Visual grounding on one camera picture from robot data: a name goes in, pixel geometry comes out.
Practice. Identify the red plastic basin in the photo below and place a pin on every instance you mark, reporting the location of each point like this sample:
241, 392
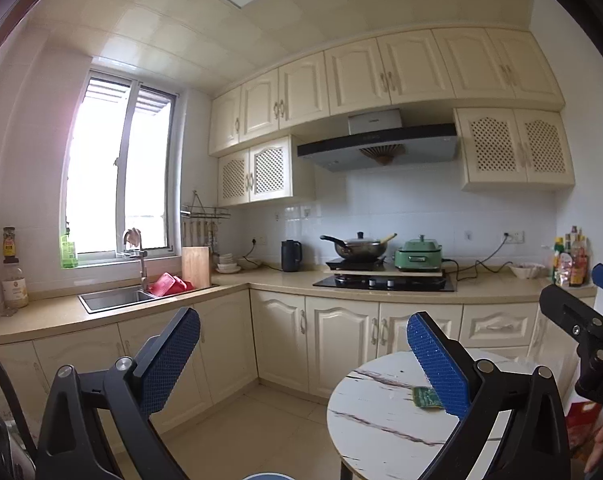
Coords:
168, 285

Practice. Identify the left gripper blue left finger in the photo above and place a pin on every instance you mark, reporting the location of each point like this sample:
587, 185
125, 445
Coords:
161, 360

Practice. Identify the kitchen cabinets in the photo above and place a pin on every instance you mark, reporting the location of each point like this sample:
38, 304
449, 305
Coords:
307, 344
494, 84

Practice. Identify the sauce bottle yellow label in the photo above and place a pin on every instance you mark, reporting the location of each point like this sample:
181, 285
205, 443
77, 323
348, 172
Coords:
8, 243

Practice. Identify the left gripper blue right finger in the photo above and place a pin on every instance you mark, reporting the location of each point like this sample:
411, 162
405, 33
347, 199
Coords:
445, 363

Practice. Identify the blue plastic trash bucket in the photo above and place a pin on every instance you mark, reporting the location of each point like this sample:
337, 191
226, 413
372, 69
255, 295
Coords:
268, 475

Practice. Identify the dark green snack packet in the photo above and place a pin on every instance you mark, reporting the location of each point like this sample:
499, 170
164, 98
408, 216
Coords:
426, 398

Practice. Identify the hanging utensil rack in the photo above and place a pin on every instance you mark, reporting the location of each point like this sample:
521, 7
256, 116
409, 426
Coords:
200, 223

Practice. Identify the upper kitchen cabinets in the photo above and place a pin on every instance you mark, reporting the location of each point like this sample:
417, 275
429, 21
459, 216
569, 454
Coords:
494, 84

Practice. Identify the window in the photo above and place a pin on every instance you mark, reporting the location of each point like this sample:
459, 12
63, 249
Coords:
120, 170

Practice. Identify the lower kitchen cabinets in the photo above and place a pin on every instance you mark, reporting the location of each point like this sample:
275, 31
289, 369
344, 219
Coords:
307, 344

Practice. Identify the stacked white bowls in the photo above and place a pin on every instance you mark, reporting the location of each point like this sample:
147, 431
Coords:
227, 264

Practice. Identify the person right hand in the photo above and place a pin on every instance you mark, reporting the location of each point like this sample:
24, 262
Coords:
596, 455

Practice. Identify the condiment bottles group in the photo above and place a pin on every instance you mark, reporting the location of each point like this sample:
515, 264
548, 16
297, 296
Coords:
570, 265

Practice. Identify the black gas stove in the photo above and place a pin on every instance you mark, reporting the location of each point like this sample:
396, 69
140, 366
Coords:
383, 277

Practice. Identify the black wok with lid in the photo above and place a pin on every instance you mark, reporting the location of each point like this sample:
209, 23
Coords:
360, 248

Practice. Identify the green electric cooker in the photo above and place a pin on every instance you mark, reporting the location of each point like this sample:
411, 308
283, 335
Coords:
419, 255

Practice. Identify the green dish soap bottle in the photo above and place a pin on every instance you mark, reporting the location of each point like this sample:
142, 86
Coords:
69, 259

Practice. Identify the round white marble table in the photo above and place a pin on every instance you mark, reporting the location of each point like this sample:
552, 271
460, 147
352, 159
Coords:
377, 430

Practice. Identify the steel sink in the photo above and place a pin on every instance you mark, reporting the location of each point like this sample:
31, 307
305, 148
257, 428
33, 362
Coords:
114, 299

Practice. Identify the range hood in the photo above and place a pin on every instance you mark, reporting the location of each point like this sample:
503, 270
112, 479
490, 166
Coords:
379, 139

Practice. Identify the sink faucet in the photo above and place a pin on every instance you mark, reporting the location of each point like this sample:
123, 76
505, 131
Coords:
136, 257

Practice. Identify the black electric kettle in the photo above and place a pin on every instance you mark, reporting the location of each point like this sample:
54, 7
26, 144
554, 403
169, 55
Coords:
291, 255

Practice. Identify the large glass jar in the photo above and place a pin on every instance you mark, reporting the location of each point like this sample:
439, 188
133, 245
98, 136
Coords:
14, 288

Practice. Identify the wooden cutting board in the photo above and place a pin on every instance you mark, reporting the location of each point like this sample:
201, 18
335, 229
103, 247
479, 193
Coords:
196, 267

